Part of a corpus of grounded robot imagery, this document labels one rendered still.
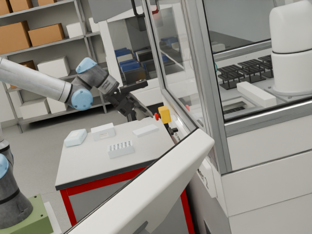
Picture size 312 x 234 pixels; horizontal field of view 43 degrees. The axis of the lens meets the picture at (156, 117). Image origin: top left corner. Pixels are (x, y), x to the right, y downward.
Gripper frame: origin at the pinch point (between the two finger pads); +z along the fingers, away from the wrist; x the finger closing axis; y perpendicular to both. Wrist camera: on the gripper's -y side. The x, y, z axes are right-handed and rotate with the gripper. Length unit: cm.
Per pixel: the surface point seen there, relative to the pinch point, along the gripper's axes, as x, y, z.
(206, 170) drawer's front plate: 46.0, -3.0, 11.6
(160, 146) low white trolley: -20.9, 12.2, 20.7
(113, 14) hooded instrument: -80, -21, -33
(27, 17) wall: -429, 60, -98
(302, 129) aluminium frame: 55, -31, 20
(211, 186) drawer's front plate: 46.2, 0.0, 16.7
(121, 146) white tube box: -25.3, 25.0, 7.2
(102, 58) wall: -422, 36, 16
